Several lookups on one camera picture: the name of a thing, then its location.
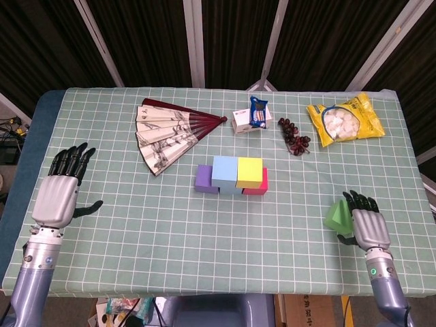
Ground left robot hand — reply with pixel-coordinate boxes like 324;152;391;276
31;142;104;229

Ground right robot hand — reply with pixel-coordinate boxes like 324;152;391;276
336;190;392;253

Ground green foam cube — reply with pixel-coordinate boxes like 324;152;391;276
323;200;354;234

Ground pink foam cube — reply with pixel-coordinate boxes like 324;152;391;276
242;166;269;196

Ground yellow foam cube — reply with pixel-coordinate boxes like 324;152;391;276
236;157;264;189

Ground light blue foam cube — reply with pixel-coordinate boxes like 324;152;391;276
217;185;245;196
211;155;240;189

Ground purple foam cube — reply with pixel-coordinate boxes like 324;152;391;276
194;164;219;195

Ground blue table padding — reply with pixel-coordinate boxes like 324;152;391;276
0;90;65;273

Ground yellow vertical bar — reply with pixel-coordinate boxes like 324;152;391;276
341;295;352;327

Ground brown cardboard box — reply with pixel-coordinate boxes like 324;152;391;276
282;294;337;327

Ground yellow marshmallow bag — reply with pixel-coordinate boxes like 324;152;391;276
305;92;386;148

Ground dark red grape bunch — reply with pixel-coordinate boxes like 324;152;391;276
277;117;311;157

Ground colourful printed packaging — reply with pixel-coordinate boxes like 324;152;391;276
95;296;154;326

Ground painted paper folding fan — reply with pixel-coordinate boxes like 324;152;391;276
135;97;228;178

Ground green checked tablecloth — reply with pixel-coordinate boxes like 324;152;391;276
3;87;435;297

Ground blue cookie packet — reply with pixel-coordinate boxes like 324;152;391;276
249;95;269;131

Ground white cardboard product box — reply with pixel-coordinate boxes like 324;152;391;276
231;108;273;136

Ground blue-grey robot torso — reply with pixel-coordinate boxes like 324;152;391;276
163;294;275;327

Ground dark brown curtain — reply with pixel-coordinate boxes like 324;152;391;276
0;0;436;164

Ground tangled floor cables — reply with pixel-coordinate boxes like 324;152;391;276
0;117;30;138

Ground white frame bar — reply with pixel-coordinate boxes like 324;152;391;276
416;148;436;165
0;91;33;125

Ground white frame post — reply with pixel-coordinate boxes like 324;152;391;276
74;0;125;88
245;0;290;92
345;0;430;92
182;0;206;88

